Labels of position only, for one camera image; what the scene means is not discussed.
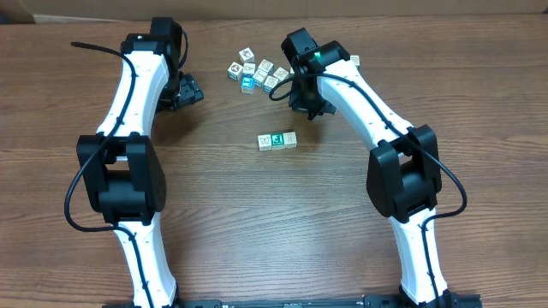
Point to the white block green grid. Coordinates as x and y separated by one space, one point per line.
266 66

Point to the white block teal far right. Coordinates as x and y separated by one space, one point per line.
355 60

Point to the white block behind blue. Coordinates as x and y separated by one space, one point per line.
248 69

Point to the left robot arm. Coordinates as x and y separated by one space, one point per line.
121 186

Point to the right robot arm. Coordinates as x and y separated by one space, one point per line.
403 174

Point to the white block teal side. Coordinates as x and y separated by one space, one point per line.
259 78

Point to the white block butterfly picture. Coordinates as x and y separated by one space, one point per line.
264 142

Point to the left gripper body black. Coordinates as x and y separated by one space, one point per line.
180 90

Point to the block with red picture top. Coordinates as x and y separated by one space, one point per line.
246 56

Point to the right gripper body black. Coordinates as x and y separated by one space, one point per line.
307 100

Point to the block red circle green side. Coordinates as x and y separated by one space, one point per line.
235 71

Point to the white block tilted centre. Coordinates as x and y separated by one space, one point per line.
269 83

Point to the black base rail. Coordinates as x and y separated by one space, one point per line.
291 303

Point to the white block green side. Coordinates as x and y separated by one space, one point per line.
277 141

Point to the white block red side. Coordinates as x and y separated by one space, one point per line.
289 140

